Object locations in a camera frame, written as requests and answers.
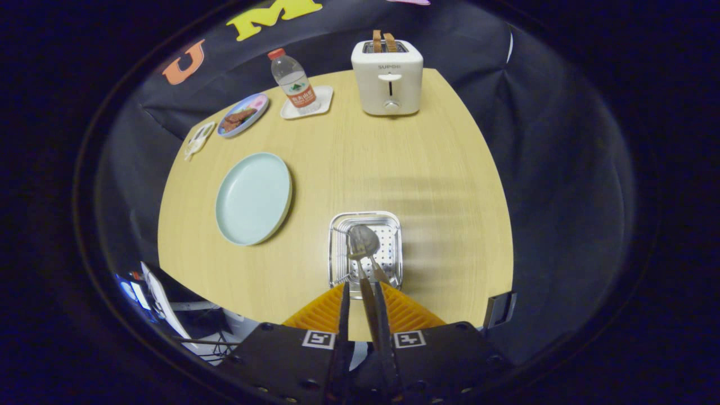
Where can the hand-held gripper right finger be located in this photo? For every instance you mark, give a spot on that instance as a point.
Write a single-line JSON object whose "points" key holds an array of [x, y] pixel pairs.
{"points": [[385, 337]]}

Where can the patterned plate with food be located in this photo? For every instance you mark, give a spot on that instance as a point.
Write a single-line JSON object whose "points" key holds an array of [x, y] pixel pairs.
{"points": [[242, 118]]}

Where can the small white printed dish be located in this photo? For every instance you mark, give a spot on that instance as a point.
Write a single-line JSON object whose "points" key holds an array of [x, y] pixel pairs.
{"points": [[199, 138]]}

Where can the white square coaster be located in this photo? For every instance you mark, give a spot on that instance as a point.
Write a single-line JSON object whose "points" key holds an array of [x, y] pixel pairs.
{"points": [[325, 95]]}

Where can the black table edge clamp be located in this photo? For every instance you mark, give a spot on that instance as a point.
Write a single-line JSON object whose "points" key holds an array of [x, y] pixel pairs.
{"points": [[498, 309]]}

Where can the white toaster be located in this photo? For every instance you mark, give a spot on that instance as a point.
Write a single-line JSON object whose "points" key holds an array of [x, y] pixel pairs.
{"points": [[371, 90]]}

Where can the brown bread slice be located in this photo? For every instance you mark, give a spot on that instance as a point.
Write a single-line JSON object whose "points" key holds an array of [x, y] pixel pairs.
{"points": [[377, 42], [390, 43]]}

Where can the black backdrop cloth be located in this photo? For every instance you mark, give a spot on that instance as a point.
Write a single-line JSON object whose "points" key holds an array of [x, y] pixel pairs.
{"points": [[551, 169]]}

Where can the white equipment frame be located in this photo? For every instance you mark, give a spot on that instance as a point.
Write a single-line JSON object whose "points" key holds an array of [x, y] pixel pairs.
{"points": [[163, 298]]}

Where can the perforated metal tray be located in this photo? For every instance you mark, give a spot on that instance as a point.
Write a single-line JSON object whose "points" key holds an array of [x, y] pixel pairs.
{"points": [[388, 242]]}

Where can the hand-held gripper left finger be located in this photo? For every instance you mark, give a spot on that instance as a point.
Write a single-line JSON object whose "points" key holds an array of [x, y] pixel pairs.
{"points": [[344, 337]]}

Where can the clear water bottle red cap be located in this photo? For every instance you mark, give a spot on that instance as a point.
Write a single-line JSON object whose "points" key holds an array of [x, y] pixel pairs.
{"points": [[292, 79]]}

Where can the light green plate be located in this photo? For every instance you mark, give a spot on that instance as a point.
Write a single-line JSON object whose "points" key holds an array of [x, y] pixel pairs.
{"points": [[253, 197]]}

